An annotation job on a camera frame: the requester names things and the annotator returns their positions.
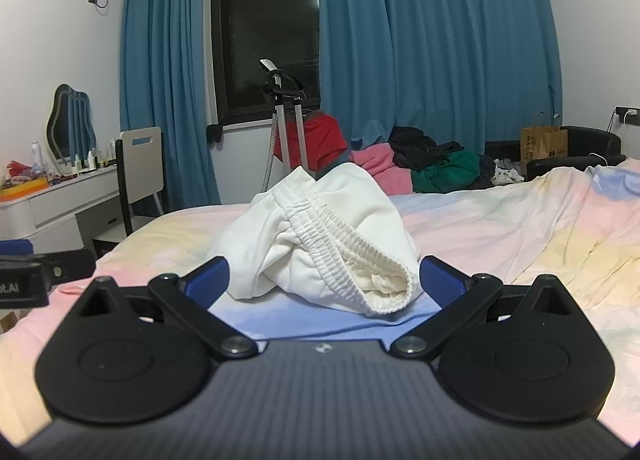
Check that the black clothes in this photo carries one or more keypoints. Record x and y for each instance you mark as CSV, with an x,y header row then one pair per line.
x,y
415,142

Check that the pink cloth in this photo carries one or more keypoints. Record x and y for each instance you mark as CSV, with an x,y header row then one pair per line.
x,y
385,165

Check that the row of small bottles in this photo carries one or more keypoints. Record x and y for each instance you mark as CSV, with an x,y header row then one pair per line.
x,y
92,160

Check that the garment steamer stand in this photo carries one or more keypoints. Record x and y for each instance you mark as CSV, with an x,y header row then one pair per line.
x,y
287,115

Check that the dark window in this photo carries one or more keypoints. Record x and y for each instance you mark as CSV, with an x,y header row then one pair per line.
x,y
265,15

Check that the pile of coloured clothes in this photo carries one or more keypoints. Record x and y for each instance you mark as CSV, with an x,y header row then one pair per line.
x,y
440,40

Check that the orange box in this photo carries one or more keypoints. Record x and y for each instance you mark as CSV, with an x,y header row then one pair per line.
x,y
22,187

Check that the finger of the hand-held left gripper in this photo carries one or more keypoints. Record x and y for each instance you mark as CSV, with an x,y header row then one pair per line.
x,y
70,266

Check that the red garment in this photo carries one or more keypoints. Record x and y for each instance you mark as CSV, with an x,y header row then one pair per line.
x,y
322,140

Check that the white backed chair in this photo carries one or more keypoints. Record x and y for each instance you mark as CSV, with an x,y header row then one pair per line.
x,y
142,165

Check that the white spray can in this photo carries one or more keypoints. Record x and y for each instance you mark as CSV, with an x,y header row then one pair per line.
x,y
36,157

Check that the white pants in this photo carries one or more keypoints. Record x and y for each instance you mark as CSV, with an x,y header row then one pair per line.
x,y
310,200

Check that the white dressing table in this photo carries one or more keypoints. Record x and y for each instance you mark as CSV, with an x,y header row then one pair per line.
x,y
55,205

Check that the green cloth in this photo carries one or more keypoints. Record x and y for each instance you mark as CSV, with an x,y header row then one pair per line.
x,y
447,172

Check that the pastel bed sheet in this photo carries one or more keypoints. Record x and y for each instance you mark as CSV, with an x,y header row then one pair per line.
x,y
500,240

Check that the blue curtain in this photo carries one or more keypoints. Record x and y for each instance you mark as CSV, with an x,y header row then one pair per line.
x,y
165,80

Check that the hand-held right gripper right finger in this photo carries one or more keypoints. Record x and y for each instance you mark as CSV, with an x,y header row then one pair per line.
x,y
442,278

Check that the wavy framed mirror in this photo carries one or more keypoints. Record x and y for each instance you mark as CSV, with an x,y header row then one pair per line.
x,y
70,120

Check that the white patterned cloth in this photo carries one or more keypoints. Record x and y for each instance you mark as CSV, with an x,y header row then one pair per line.
x,y
507,174

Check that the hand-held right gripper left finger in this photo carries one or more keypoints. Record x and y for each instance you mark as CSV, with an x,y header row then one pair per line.
x,y
211,276

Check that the brown paper bag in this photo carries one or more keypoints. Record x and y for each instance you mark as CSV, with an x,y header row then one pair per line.
x,y
542,145

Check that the black armchair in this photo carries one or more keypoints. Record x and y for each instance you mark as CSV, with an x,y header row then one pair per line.
x,y
595,145

